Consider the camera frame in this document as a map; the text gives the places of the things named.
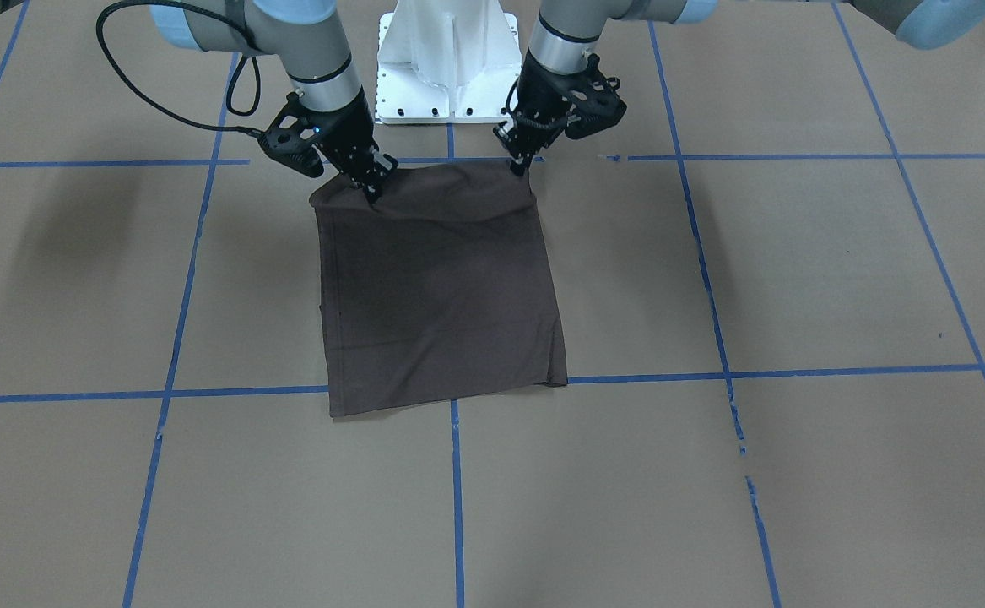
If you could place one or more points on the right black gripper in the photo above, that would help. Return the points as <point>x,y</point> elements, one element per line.
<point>350,133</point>

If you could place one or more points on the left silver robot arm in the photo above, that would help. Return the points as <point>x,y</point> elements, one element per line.
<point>567,32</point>

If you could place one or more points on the dark brown t-shirt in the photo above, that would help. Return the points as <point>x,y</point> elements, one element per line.
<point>439,289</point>

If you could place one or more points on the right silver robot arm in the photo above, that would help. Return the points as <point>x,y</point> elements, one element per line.
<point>308,37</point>

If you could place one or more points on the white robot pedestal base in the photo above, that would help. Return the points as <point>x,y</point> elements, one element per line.
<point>446,62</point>

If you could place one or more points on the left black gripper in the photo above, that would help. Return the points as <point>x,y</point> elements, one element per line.
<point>540,100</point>

